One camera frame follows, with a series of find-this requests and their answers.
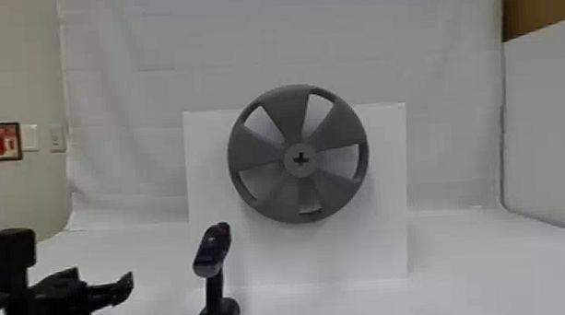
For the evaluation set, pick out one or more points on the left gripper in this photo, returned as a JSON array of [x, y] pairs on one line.
[[57, 303]]

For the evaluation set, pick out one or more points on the drill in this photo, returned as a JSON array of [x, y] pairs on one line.
[[212, 251]]

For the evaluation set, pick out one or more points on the grey wheel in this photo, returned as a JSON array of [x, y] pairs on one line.
[[285, 110]]

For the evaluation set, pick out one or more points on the white panel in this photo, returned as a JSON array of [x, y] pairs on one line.
[[547, 125], [364, 241]]

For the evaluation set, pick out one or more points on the white wall switch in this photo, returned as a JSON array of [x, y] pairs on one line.
[[30, 137], [57, 137]]

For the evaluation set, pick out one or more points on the red and white wall sign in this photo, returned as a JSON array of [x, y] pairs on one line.
[[0, 141]]

